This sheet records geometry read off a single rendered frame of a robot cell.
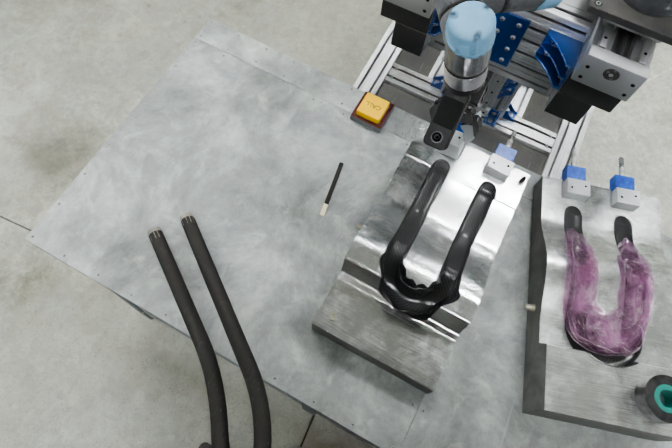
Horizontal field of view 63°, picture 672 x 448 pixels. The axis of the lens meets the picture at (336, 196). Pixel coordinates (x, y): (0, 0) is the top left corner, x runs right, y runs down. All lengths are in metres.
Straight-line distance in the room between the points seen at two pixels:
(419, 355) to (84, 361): 1.29
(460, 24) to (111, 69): 1.88
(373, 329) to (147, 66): 1.73
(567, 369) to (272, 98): 0.87
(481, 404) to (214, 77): 0.95
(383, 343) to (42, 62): 2.01
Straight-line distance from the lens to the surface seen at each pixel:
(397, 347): 1.08
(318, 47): 2.48
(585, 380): 1.13
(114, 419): 2.02
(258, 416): 0.99
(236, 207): 1.22
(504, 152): 1.23
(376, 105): 1.31
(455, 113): 1.02
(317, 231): 1.19
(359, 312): 1.09
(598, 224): 1.30
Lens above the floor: 1.92
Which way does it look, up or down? 66 degrees down
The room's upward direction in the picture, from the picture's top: 7 degrees clockwise
